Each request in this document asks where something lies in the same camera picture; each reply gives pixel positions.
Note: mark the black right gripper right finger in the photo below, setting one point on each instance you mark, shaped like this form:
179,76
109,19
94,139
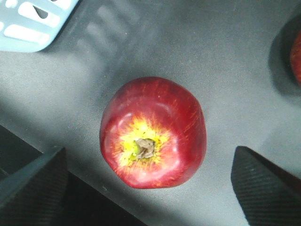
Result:
268,195

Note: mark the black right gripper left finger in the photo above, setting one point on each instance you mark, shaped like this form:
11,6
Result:
31,196

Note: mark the dark red apple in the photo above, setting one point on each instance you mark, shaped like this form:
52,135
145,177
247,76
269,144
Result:
153,133
295,58

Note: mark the dark red apple front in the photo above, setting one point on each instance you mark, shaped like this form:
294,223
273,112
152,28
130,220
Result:
295,58

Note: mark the light blue plastic basket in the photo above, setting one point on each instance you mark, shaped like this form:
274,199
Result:
31,25

